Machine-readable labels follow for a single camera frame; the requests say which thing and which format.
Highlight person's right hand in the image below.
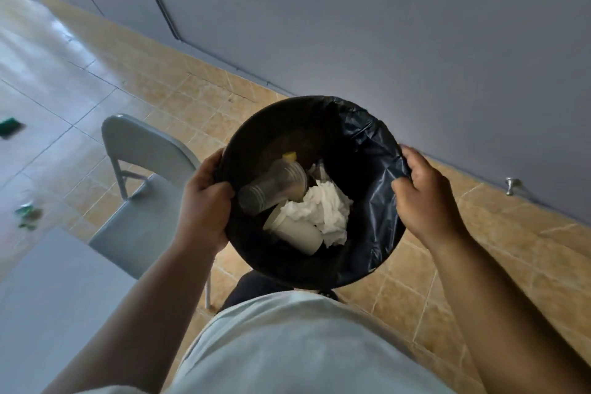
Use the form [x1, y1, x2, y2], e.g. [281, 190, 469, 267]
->
[391, 145, 470, 251]

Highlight person's right forearm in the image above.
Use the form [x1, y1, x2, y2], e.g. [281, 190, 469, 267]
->
[427, 227, 591, 394]

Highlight black bin with liner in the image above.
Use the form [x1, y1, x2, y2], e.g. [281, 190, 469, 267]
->
[213, 95, 412, 292]

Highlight person's left hand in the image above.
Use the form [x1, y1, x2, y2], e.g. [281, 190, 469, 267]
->
[174, 148, 235, 254]

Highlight light grey t-shirt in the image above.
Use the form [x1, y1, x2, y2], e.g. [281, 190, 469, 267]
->
[76, 291, 457, 394]

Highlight clear plastic cup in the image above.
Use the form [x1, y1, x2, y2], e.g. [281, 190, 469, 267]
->
[238, 160, 309, 217]

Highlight person's left forearm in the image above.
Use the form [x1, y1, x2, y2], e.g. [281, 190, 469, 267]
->
[41, 234, 218, 394]

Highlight white paper cup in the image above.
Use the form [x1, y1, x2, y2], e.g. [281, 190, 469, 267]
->
[262, 204, 324, 256]

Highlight small grey folding table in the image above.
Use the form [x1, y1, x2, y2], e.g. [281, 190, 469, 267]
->
[0, 228, 138, 394]

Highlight white tissue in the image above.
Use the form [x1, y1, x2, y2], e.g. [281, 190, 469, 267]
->
[279, 180, 354, 248]

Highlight grey padded folding chair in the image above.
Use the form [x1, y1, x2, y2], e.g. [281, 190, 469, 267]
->
[89, 113, 214, 310]

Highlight black trousers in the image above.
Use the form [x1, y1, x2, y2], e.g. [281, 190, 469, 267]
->
[217, 270, 341, 314]

